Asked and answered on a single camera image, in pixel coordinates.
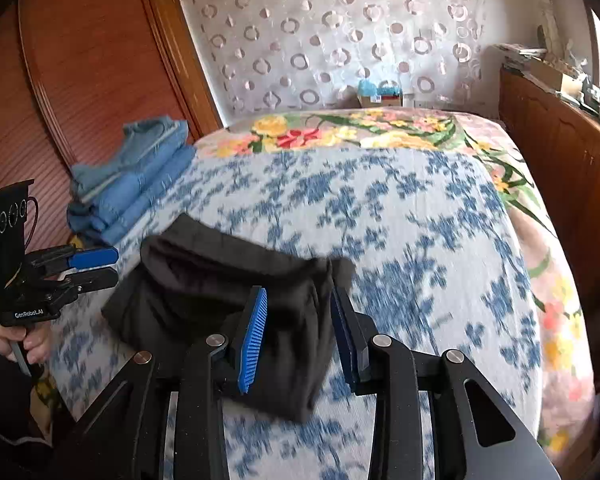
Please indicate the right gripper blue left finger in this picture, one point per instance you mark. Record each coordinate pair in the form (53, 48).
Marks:
(234, 358)

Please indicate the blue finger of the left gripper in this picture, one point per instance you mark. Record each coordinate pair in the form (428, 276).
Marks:
(80, 259)
(73, 285)

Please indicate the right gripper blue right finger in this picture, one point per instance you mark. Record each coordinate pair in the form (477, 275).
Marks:
(371, 362)

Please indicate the black pants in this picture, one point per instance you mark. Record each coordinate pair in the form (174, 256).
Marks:
(193, 281)

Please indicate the person's left hand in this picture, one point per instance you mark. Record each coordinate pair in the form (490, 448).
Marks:
(37, 341)

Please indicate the folded blue jeans stack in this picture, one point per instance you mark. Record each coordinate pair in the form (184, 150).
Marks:
(108, 199)

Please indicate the colourful floral pink blanket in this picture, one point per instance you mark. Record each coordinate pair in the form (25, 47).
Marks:
(451, 240)

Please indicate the brown louvred wooden wardrobe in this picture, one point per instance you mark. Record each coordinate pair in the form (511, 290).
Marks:
(72, 73)

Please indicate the cardboard box with blue items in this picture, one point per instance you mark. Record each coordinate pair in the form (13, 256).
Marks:
(372, 95)

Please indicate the wooden side cabinet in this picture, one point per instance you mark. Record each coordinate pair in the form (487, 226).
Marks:
(561, 146)

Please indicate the pink circle pattern curtain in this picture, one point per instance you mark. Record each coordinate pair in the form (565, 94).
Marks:
(265, 56)

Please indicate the stack of papers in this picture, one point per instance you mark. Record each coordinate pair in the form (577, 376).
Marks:
(520, 59)

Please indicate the cardboard box on cabinet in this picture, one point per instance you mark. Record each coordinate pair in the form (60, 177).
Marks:
(557, 76)

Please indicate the tied patterned window curtain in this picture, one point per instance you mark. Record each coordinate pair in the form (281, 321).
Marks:
(550, 29)

